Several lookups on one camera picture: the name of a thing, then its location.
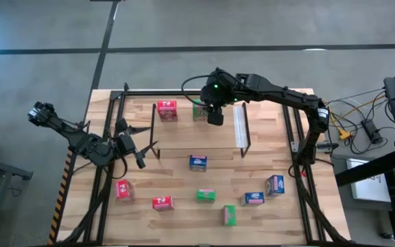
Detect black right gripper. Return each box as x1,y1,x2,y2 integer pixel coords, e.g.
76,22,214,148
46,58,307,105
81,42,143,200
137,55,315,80
199,67,239,126

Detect grey metal stand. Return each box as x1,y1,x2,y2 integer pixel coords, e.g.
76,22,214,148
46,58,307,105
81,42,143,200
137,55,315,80
0,154,34,247

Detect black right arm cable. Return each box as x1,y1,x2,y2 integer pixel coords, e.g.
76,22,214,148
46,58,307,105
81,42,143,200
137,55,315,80
180,74,216,106

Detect black power adapter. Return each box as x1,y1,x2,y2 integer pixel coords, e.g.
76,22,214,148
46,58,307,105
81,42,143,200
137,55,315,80
361,119,384,145

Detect black metal table frame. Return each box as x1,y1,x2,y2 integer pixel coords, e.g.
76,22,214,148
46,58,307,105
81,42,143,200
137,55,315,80
56,81,351,247

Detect yellow cable with plug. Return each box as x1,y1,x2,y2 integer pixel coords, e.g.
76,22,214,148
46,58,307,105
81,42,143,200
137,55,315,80
326,94,387,141

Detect yellow black hazard tape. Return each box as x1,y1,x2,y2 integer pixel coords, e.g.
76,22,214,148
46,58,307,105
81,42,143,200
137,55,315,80
47,149,74,246

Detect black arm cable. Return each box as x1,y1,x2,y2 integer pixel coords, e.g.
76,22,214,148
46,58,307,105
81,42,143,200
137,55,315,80
180,74,216,106
110,156,129,180

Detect red Froot Loops cereal box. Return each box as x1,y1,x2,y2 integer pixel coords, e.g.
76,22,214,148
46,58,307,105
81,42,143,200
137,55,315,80
115,178,136,202
152,195,176,212
156,99,179,124

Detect blue Frosted Flakes cereal box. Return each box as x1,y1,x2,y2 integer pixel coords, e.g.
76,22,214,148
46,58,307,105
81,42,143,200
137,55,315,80
240,191,265,207
189,154,208,173
265,174,286,198

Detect white paper sheet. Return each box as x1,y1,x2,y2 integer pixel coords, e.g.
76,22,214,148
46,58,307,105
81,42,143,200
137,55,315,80
346,157,392,203

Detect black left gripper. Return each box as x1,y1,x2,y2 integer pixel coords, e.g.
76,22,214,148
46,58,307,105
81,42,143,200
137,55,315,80
115,117,159,169

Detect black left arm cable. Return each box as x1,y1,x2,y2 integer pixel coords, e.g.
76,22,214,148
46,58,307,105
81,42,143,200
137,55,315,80
110,156,129,180

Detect black metal bar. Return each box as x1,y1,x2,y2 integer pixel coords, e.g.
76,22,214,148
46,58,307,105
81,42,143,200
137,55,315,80
334,143,395,188

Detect green Apple Jacks cereal box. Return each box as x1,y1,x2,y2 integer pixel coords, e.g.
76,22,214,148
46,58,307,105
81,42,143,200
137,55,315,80
222,204,237,227
192,99,209,122
196,188,217,202

